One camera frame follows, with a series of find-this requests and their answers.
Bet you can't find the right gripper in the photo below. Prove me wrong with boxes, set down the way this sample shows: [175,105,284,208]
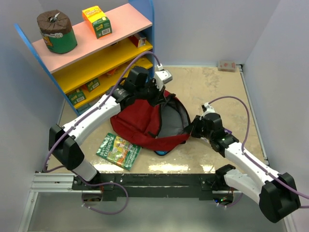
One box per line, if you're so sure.
[184,115,213,140]

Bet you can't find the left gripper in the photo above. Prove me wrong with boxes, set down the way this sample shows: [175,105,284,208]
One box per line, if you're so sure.
[135,78,167,108]

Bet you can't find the red backpack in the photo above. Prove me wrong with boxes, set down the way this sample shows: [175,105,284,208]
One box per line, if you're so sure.
[110,91,191,151]

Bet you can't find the green Treehouse book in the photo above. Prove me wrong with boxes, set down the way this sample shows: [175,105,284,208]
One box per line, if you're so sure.
[96,133,141,171]

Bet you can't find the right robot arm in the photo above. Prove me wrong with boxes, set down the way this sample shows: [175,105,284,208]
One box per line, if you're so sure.
[185,113,301,223]

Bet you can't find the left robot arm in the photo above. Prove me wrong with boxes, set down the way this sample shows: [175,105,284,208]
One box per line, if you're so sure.
[49,66,172,189]

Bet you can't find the blue dinosaur pencil case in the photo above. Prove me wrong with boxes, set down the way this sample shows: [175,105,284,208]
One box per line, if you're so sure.
[154,150,171,156]

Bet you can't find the red white box on shelf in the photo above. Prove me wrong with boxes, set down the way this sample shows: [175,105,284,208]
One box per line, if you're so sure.
[129,33,146,48]

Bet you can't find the green sponge box upper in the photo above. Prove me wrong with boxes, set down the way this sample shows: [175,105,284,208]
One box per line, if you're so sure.
[84,78,100,92]

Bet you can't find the colourful shelf unit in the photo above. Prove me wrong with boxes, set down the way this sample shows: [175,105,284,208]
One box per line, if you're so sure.
[14,0,155,115]

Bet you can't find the small pink card box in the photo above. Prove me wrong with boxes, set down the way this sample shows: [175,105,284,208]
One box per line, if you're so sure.
[217,60,236,73]

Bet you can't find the green sponge box lower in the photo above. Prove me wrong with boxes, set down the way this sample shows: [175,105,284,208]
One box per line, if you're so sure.
[67,88,86,105]

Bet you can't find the orange green sponge box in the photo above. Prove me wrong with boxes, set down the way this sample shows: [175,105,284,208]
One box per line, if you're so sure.
[82,5,112,39]

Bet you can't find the green brown wrapped roll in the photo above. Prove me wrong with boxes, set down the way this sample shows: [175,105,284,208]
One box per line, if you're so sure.
[37,10,77,54]

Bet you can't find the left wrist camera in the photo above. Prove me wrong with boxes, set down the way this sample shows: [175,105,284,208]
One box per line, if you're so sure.
[154,70,173,90]

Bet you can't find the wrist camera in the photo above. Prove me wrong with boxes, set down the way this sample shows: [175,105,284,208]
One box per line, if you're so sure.
[201,102,215,117]
[154,70,173,90]

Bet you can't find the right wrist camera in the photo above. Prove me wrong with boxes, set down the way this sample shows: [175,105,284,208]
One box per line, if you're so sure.
[201,102,215,117]

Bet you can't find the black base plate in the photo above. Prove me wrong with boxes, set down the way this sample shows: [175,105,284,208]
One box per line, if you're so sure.
[72,174,240,204]

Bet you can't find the aluminium rail frame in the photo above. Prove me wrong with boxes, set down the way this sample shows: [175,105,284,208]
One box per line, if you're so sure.
[18,64,296,232]

